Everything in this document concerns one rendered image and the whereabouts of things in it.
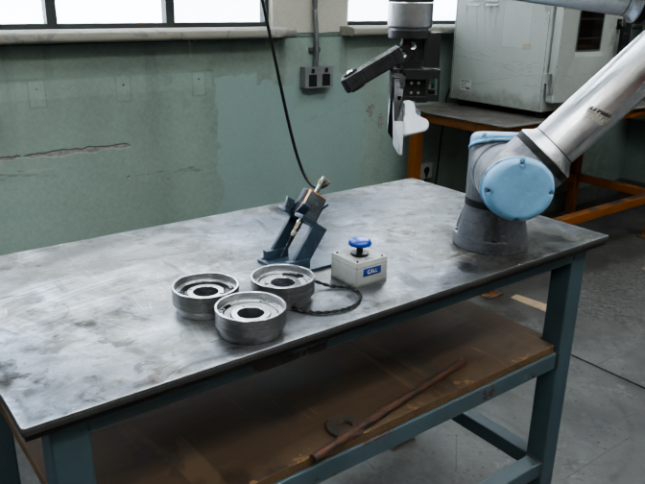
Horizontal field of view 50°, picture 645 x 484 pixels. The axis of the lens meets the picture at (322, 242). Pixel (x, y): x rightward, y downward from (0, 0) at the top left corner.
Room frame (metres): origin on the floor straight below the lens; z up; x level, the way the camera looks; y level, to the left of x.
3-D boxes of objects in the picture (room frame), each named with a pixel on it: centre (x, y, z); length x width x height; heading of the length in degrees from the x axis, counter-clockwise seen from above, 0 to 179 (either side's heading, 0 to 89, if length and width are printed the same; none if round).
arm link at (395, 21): (1.22, -0.14, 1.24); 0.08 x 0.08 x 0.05
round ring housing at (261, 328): (0.93, 0.10, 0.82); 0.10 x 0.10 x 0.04
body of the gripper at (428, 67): (1.21, -0.15, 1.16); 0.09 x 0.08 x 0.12; 89
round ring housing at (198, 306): (1.00, 0.18, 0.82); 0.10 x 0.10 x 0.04
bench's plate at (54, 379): (1.27, 0.05, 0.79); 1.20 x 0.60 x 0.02; 128
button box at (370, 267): (1.14, -0.07, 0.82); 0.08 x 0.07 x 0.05; 128
